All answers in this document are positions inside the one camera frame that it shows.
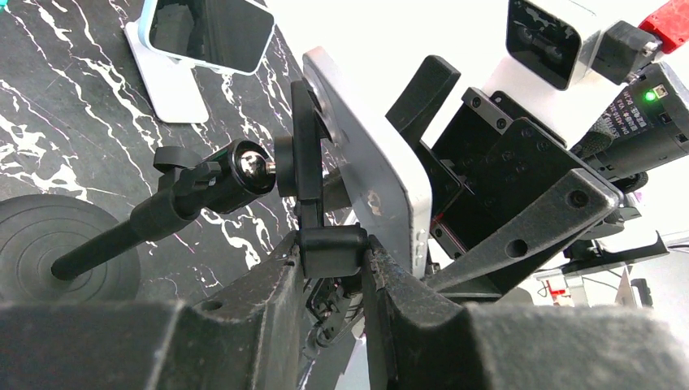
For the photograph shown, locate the light blue phone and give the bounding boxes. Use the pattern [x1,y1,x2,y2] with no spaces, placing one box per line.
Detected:
[137,0,275,76]

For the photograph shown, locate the white-edged phone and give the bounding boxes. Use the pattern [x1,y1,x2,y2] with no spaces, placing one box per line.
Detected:
[302,47,432,279]

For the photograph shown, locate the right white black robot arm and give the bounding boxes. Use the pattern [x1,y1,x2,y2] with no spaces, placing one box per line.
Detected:
[387,55,688,302]

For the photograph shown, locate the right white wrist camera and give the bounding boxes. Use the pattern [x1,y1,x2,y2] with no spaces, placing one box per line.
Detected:
[481,0,663,149]

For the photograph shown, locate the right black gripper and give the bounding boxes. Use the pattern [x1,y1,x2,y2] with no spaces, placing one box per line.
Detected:
[385,55,622,301]

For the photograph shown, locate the black phone stand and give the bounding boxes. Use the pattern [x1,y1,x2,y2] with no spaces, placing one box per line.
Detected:
[1,80,367,302]

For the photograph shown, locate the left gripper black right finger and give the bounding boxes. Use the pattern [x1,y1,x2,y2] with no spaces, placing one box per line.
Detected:
[362,237,688,389]

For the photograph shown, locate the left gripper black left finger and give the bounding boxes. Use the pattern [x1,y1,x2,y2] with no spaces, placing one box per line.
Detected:
[1,233,304,389]

